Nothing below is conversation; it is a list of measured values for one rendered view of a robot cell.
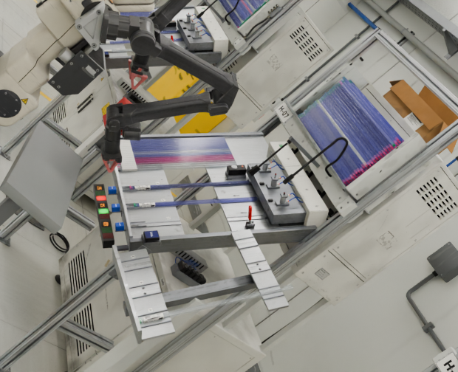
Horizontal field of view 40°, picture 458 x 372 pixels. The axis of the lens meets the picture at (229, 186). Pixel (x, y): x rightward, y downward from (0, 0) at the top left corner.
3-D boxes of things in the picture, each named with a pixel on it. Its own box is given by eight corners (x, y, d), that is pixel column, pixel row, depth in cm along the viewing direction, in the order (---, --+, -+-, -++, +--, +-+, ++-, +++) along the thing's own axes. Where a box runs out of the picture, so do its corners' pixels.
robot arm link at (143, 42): (244, 74, 224) (249, 93, 218) (220, 98, 232) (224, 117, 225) (138, 11, 200) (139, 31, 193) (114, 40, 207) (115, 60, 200)
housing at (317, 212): (302, 240, 247) (309, 211, 239) (264, 167, 284) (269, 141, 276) (320, 238, 249) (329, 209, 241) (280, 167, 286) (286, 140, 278)
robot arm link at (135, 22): (124, 14, 198) (124, 24, 194) (156, 19, 201) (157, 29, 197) (120, 38, 204) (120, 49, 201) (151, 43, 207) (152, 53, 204)
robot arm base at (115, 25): (102, 4, 198) (103, 16, 188) (128, 8, 201) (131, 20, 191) (99, 30, 203) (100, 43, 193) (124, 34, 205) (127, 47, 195)
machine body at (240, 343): (57, 385, 257) (169, 296, 243) (49, 266, 310) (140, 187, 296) (165, 430, 296) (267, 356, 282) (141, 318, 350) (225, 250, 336)
